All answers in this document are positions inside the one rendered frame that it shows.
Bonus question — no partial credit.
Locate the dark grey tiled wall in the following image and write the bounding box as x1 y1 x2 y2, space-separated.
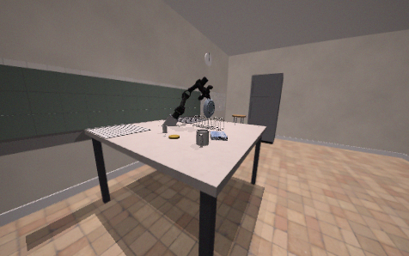
0 64 187 156

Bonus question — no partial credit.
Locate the grey ribbed draining mat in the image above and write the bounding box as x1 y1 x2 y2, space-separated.
85 124 151 139

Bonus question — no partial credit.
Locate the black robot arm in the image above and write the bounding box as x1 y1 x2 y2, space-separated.
172 77 208 119

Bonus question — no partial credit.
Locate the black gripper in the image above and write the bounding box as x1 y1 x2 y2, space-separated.
198 85 213 101

